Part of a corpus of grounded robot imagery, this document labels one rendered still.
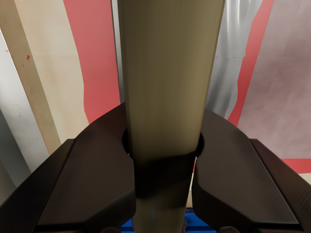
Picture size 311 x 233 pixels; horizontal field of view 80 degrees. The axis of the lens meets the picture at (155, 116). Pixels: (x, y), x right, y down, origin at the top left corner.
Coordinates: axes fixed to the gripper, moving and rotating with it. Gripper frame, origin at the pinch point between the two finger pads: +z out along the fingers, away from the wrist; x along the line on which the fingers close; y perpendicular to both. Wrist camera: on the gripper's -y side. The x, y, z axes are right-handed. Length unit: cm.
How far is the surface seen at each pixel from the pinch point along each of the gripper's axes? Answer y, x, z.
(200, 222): 28.0, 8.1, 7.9
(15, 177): 133, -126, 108
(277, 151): 15.2, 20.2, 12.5
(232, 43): -1.7, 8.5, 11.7
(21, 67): 0.5, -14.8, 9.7
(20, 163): 115, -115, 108
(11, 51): -1.3, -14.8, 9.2
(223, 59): 0.2, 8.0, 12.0
